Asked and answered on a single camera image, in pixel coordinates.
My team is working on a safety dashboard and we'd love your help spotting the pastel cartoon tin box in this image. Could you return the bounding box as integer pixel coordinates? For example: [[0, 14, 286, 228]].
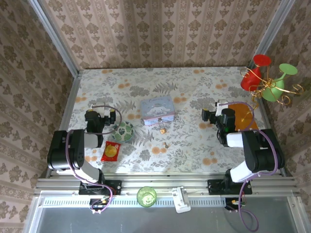
[[140, 95, 175, 126]]

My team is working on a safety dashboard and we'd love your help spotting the brass padlock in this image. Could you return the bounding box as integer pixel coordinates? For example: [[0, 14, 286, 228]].
[[157, 118, 168, 134]]

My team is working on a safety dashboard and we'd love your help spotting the orange rectangular board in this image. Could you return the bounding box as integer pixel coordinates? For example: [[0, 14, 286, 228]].
[[228, 102, 259, 132]]

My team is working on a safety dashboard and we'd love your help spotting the red snack packet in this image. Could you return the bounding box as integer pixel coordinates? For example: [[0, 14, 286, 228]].
[[100, 141, 121, 162]]

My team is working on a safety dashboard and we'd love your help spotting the floral tablecloth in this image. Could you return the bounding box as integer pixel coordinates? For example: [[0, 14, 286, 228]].
[[56, 67, 284, 174]]

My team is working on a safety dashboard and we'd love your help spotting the red plastic goblet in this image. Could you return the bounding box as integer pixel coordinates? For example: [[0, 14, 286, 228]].
[[240, 54, 272, 92]]

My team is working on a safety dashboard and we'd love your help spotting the green plastic goblet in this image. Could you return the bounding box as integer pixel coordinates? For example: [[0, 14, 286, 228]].
[[261, 63, 298, 102]]

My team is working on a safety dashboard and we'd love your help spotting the black connector block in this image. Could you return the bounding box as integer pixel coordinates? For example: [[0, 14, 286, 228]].
[[89, 198, 109, 210], [224, 197, 244, 211]]

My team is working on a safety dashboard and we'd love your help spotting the green plastic cup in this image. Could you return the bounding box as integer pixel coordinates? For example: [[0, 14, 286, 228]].
[[136, 186, 157, 208]]

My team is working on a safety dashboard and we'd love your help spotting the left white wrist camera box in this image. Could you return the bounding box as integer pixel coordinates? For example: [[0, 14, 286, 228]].
[[87, 103, 107, 117]]

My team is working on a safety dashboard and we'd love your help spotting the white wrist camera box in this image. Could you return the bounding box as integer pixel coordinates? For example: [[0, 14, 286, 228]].
[[87, 103, 107, 117], [215, 100, 228, 116]]

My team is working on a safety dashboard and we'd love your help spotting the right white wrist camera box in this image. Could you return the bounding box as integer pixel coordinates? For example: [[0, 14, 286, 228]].
[[215, 100, 228, 116]]

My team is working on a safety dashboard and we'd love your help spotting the gold wire glass stand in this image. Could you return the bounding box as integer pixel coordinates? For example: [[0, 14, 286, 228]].
[[240, 65, 305, 122]]

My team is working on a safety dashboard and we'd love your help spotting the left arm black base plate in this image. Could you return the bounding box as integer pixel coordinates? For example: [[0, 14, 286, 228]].
[[78, 180, 122, 196]]

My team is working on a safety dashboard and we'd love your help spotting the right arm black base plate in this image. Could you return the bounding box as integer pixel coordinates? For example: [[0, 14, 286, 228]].
[[207, 179, 253, 196]]

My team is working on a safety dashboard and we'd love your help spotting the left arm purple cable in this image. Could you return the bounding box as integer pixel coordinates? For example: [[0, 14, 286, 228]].
[[66, 102, 122, 215]]

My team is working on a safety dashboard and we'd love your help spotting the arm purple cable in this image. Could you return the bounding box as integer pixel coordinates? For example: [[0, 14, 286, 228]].
[[66, 102, 122, 215], [225, 101, 280, 232]]

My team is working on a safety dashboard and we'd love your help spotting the long aluminium frame rail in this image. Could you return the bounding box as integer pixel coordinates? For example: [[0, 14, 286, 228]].
[[33, 176, 302, 195]]

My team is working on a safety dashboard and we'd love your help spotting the grey slotted cable duct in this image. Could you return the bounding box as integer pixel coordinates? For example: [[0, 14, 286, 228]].
[[39, 197, 290, 207]]

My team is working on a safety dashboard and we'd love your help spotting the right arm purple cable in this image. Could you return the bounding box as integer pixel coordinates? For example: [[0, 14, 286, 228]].
[[225, 101, 280, 232]]

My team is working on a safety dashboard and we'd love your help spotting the white plastic bracket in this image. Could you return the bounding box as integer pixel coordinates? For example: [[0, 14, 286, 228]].
[[171, 186, 191, 214]]

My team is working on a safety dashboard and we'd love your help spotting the aluminium corner post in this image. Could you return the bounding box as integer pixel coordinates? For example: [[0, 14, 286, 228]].
[[27, 0, 81, 78], [247, 0, 296, 69]]

